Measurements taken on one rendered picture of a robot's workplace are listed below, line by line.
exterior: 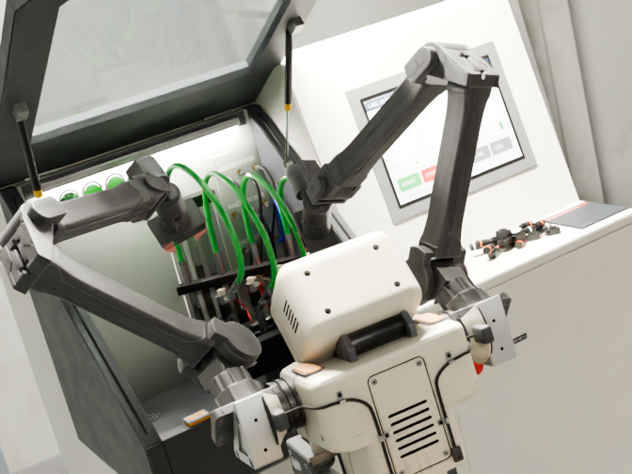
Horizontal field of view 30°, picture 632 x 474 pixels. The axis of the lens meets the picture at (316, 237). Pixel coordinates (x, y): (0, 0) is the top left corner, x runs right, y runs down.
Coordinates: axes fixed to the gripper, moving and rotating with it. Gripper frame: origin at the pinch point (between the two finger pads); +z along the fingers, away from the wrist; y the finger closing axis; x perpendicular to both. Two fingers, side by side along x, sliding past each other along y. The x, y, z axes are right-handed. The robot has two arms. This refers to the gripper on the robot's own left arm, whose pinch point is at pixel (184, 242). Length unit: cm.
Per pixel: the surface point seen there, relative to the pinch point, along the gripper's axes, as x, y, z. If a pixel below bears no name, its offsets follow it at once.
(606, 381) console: 52, -78, 79
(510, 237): 16, -73, 52
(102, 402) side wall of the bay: 7.4, 31.3, 30.2
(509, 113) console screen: -15, -95, 53
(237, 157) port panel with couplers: -39, -27, 44
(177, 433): 26.0, 20.8, 21.5
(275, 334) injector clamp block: 8.8, -10.1, 43.7
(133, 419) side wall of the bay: 19.3, 27.1, 19.2
